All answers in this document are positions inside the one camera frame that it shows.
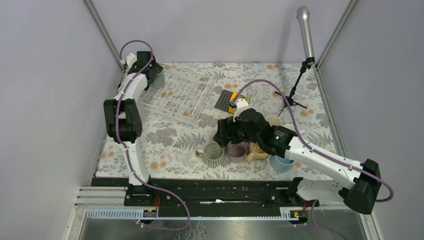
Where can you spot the light green mug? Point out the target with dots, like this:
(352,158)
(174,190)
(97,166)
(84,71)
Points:
(273,120)

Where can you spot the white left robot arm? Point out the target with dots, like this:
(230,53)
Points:
(123,121)

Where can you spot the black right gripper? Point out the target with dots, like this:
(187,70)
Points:
(225,125)

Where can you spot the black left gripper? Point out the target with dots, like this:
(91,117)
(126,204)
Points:
(156,69)

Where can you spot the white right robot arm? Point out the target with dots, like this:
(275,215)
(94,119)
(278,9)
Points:
(354,183)

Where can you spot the beige ceramic teapot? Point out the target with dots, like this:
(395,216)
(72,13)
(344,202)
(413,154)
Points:
(255,153)

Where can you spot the small white cup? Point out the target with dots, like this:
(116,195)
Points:
(290,126)

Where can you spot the yellow lego block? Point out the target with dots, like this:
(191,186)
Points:
(233,96)

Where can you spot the grey lego baseplate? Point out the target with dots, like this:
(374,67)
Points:
(223,102)

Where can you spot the mauve pink cup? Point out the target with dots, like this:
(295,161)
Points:
(236,153)

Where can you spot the floral table mat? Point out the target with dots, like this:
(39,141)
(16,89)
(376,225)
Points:
(169,146)

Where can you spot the light blue cup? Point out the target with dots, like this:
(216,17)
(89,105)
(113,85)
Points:
(280,164)

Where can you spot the grey slotted cable duct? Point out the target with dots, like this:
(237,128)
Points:
(148,214)

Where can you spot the green lattice lego piece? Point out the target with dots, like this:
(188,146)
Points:
(246,98)

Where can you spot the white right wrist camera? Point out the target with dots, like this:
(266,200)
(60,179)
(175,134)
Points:
(238,107)

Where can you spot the silver microphone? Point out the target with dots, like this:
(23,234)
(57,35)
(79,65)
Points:
(303,18)

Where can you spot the grey ceramic cup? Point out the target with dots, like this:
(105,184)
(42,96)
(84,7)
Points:
(159,81)

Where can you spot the white wire dish rack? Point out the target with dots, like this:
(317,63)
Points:
(181,98)

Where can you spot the beige ribbed cup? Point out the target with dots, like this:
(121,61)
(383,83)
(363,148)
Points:
(212,154)

